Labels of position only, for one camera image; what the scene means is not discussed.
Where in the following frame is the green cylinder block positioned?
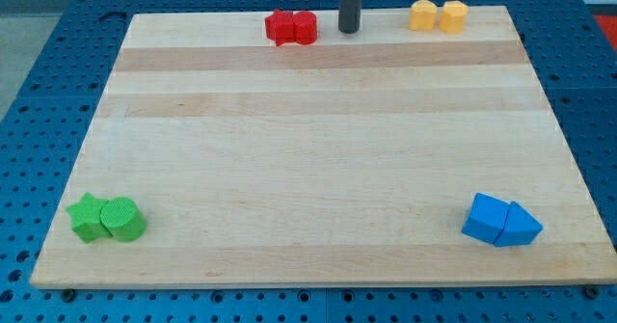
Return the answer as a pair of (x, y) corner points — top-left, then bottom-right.
(100, 197), (148, 242)

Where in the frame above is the red star block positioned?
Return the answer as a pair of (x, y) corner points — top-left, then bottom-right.
(264, 9), (295, 46)

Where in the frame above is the red rounded block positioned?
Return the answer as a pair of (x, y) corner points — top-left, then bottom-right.
(292, 11), (317, 45)

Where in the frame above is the green star block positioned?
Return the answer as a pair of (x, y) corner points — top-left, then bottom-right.
(67, 192), (112, 243)

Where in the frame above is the yellow hexagon block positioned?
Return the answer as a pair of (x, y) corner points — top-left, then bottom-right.
(439, 0), (469, 34)

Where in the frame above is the wooden board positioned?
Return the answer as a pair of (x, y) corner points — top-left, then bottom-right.
(31, 6), (616, 289)

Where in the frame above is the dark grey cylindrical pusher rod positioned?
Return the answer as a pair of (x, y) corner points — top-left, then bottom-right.
(337, 0), (362, 34)

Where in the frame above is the blue triangle block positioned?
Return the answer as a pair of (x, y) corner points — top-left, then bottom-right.
(494, 202), (544, 247)

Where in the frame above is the blue cube block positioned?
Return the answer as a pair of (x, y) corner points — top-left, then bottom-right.
(462, 193), (509, 244)

